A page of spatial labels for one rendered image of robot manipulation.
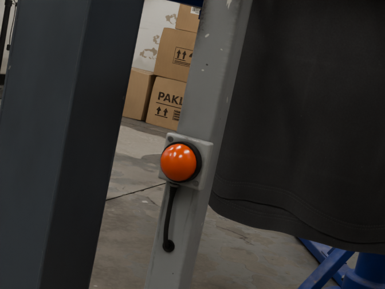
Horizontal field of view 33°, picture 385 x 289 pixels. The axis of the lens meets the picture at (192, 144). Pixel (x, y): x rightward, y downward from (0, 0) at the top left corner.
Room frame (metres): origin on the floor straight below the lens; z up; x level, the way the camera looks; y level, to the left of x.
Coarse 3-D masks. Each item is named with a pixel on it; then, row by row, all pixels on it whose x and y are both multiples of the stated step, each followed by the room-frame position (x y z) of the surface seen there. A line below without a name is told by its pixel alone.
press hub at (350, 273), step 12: (360, 252) 2.14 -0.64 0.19; (360, 264) 2.13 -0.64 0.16; (372, 264) 2.10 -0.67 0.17; (384, 264) 2.09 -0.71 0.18; (348, 276) 2.13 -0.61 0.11; (360, 276) 2.11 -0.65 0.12; (372, 276) 2.09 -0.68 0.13; (384, 276) 2.09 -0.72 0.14; (324, 288) 2.23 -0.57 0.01; (336, 288) 2.26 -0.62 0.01; (348, 288) 2.11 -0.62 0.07; (360, 288) 2.08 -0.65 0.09; (372, 288) 2.06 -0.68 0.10; (384, 288) 2.07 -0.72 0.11
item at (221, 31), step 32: (224, 0) 0.66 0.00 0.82; (224, 32) 0.66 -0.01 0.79; (192, 64) 0.67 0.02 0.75; (224, 64) 0.66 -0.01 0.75; (192, 96) 0.67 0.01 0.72; (224, 96) 0.67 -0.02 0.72; (192, 128) 0.66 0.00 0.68; (224, 128) 0.69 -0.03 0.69; (192, 192) 0.66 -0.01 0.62; (160, 224) 0.67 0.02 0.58; (192, 224) 0.66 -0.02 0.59; (160, 256) 0.67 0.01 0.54; (192, 256) 0.68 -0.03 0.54; (160, 288) 0.66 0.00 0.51
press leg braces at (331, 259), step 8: (336, 248) 2.03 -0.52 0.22; (328, 256) 2.01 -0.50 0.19; (336, 256) 2.00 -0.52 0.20; (344, 256) 2.00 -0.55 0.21; (320, 264) 1.99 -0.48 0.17; (328, 264) 1.98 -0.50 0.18; (336, 264) 1.99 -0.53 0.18; (312, 272) 1.98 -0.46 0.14; (320, 272) 1.97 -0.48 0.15; (328, 272) 1.97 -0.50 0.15; (312, 280) 1.95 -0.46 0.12; (320, 280) 1.95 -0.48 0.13; (304, 288) 1.93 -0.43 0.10; (312, 288) 1.93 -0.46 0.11; (320, 288) 1.95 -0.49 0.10
